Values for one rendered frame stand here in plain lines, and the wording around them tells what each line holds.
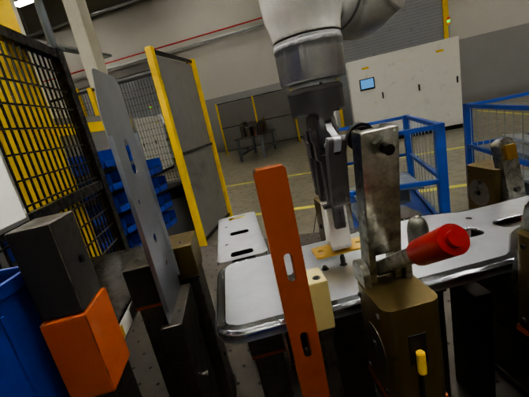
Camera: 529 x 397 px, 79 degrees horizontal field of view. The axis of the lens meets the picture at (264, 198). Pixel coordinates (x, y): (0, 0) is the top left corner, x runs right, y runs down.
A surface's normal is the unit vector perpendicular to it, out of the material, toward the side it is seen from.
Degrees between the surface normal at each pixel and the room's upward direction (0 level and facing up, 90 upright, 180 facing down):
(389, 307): 0
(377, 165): 99
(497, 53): 90
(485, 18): 90
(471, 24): 90
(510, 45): 90
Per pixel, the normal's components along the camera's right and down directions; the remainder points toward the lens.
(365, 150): 0.15, 0.36
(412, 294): -0.21, -0.95
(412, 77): -0.18, 0.28
